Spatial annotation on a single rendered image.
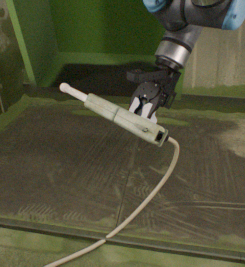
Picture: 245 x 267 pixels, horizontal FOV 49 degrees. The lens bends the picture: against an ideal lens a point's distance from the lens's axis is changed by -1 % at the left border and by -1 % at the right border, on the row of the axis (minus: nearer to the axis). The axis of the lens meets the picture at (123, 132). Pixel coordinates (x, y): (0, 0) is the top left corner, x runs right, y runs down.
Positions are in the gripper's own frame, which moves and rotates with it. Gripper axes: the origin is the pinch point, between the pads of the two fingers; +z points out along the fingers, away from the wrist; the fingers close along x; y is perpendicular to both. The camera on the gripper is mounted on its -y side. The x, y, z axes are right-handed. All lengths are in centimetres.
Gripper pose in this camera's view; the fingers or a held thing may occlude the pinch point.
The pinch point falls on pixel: (132, 125)
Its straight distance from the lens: 75.7
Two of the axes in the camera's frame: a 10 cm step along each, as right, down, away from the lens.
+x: -6.3, -3.6, 6.9
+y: 6.5, 2.4, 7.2
